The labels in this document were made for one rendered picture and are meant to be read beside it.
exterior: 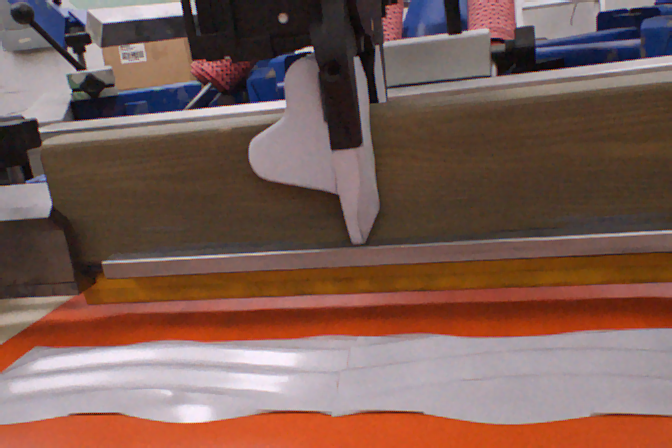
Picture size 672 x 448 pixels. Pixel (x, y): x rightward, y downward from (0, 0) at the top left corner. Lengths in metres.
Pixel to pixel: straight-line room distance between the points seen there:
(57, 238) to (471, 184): 0.22
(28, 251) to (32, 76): 5.02
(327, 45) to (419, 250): 0.11
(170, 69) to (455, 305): 4.15
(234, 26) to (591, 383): 0.21
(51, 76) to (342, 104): 5.06
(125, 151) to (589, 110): 0.23
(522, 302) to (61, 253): 0.24
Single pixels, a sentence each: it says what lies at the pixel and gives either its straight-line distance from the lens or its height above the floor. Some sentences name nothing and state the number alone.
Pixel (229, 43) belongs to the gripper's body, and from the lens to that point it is 0.35.
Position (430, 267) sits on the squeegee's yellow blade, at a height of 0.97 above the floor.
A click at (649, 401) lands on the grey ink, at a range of 0.30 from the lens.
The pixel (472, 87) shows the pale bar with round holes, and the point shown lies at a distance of 0.58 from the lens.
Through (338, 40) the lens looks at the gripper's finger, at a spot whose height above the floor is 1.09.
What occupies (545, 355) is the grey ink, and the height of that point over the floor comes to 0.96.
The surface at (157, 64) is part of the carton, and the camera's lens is 4.50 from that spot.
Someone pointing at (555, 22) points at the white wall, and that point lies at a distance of 4.49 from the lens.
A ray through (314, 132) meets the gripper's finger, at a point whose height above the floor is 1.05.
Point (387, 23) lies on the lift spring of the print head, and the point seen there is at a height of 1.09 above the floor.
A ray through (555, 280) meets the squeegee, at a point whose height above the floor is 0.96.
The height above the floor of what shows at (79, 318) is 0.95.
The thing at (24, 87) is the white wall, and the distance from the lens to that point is 5.48.
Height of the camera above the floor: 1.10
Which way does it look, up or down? 16 degrees down
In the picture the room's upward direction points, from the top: 8 degrees counter-clockwise
